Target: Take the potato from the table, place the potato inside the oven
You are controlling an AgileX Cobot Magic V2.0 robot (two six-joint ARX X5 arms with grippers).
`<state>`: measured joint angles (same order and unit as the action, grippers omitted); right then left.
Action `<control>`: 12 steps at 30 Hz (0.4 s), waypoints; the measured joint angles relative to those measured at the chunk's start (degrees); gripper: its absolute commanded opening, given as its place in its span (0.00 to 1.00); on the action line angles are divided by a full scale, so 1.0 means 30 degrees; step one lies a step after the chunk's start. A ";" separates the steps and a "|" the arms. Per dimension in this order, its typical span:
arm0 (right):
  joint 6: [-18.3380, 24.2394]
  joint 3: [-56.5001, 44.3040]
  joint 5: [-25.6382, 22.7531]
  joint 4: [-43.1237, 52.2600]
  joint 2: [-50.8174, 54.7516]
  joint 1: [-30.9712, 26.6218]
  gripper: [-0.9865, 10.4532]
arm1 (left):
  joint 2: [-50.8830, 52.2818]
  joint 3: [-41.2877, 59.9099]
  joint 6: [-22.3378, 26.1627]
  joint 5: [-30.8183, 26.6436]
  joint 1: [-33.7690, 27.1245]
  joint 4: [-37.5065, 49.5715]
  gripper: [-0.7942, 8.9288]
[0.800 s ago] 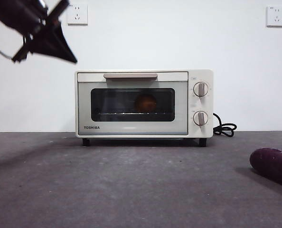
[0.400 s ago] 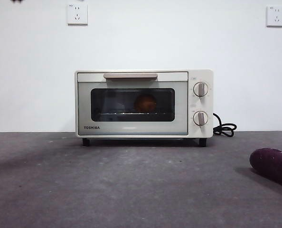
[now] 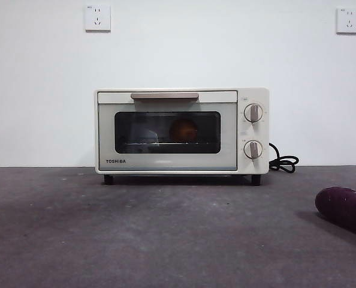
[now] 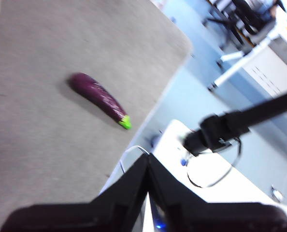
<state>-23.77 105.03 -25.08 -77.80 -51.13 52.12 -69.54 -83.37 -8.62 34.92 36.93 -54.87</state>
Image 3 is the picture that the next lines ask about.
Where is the cream toaster oven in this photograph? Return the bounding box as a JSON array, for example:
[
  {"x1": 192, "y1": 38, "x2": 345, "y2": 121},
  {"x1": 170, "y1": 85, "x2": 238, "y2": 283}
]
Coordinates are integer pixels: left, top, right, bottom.
[{"x1": 93, "y1": 87, "x2": 270, "y2": 187}]

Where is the cream oven temperature knob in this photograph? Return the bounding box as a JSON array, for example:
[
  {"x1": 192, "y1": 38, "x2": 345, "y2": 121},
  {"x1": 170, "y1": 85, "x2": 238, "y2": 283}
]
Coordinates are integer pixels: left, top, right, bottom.
[{"x1": 243, "y1": 103, "x2": 264, "y2": 124}]

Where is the metal oven rack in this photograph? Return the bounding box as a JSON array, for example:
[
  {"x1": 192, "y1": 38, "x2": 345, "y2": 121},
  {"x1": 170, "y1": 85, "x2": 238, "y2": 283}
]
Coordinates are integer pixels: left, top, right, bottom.
[{"x1": 117, "y1": 141, "x2": 220, "y2": 148}]

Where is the black oven power cable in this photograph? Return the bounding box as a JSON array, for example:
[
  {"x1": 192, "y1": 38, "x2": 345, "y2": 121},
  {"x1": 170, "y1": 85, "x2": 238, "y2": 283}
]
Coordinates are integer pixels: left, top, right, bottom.
[{"x1": 268, "y1": 142, "x2": 300, "y2": 175}]

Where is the purple sweet potato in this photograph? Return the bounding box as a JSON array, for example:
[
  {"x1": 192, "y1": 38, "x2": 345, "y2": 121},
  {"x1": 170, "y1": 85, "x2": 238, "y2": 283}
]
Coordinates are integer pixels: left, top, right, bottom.
[{"x1": 315, "y1": 186, "x2": 356, "y2": 242}]

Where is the cream oven timer knob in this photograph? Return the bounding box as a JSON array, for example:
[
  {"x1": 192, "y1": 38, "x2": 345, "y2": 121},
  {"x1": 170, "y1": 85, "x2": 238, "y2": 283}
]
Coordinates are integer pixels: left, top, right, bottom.
[{"x1": 243, "y1": 140, "x2": 263, "y2": 160}]

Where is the white wall socket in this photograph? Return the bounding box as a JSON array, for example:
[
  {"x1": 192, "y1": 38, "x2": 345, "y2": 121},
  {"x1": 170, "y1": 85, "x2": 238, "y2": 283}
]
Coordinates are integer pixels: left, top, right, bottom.
[
  {"x1": 85, "y1": 4, "x2": 112, "y2": 33},
  {"x1": 336, "y1": 7, "x2": 356, "y2": 35}
]

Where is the cream glass oven door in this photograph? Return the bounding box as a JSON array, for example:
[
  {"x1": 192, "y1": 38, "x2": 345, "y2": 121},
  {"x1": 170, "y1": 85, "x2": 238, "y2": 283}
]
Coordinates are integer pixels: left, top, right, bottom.
[{"x1": 97, "y1": 91, "x2": 238, "y2": 172}]

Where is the brown potato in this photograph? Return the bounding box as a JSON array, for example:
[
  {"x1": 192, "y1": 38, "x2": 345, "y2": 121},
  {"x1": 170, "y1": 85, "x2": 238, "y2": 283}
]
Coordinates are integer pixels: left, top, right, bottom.
[{"x1": 168, "y1": 118, "x2": 198, "y2": 143}]

